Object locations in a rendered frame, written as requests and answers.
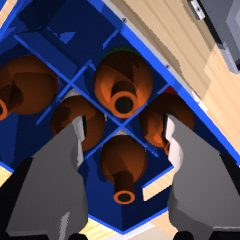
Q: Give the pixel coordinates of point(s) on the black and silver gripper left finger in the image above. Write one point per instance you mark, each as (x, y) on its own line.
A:
(45, 198)

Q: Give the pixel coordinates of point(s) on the blue plastic crate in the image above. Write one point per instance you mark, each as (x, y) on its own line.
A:
(64, 34)

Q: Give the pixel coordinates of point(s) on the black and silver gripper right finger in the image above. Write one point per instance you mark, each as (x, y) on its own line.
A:
(205, 192)

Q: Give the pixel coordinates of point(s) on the dark grey square tray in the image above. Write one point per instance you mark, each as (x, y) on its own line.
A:
(224, 14)

